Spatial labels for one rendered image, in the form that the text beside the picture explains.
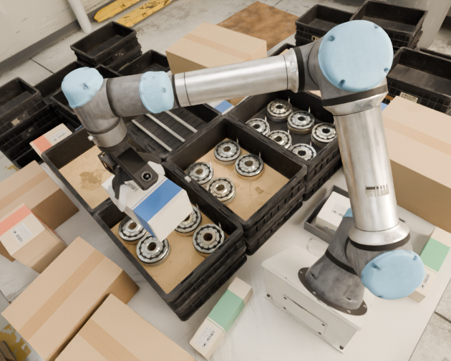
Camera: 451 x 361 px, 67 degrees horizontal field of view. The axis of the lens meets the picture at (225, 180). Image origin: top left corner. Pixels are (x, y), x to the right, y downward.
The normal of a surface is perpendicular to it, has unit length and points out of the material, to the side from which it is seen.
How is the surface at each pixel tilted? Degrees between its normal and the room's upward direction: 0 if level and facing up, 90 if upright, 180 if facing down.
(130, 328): 0
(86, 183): 0
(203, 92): 73
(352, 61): 44
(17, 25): 90
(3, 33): 90
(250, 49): 0
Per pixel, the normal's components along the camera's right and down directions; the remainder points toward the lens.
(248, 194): -0.12, -0.60
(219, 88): 0.02, 0.56
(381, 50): -0.07, 0.11
